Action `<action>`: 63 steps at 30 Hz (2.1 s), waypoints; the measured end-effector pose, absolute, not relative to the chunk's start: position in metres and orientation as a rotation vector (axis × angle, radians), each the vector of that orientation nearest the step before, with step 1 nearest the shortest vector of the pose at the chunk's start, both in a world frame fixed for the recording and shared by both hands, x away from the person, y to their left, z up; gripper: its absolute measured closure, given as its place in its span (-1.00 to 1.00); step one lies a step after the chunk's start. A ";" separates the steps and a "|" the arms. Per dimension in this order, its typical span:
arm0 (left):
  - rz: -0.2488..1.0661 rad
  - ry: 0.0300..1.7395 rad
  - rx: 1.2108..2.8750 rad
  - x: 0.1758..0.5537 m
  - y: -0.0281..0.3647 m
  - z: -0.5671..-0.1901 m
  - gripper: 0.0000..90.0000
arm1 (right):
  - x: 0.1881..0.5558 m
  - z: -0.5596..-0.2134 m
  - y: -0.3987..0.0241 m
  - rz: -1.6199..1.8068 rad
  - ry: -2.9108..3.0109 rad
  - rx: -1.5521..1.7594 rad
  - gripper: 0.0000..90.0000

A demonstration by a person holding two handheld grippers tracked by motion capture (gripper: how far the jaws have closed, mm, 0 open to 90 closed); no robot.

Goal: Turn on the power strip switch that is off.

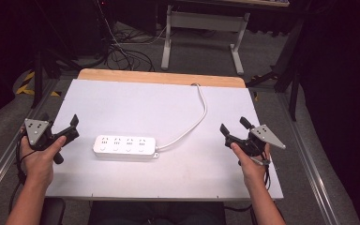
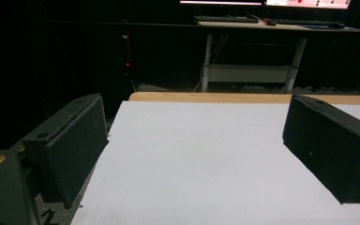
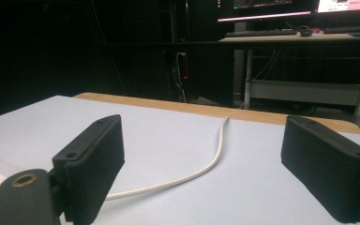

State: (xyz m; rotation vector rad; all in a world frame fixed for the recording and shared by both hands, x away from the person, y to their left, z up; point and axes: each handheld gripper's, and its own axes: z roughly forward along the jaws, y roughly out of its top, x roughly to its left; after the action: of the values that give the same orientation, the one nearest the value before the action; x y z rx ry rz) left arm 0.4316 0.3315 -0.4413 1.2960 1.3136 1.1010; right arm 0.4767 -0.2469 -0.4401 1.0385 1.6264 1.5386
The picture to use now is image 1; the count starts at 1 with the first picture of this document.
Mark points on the aluminium rail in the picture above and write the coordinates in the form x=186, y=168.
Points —
x=3, y=162
x=312, y=175

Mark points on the person's right hand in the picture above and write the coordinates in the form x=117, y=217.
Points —
x=253, y=170

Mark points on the white power strip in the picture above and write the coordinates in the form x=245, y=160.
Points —
x=124, y=146

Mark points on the person's left hand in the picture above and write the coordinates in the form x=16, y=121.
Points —
x=39, y=165

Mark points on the black chair part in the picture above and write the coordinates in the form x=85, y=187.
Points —
x=53, y=212

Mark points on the person's legs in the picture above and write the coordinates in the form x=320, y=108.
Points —
x=156, y=214

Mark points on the white board sheet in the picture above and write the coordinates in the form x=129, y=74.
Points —
x=131, y=106

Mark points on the wooden table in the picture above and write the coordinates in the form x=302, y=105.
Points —
x=137, y=76

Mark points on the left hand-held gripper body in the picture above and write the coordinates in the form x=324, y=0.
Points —
x=37, y=129

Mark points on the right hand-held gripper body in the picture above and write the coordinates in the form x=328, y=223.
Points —
x=264, y=136

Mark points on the white metal table frame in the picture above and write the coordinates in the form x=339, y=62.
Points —
x=204, y=21

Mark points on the black metal stand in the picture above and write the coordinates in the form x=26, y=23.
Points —
x=289, y=72
x=38, y=75

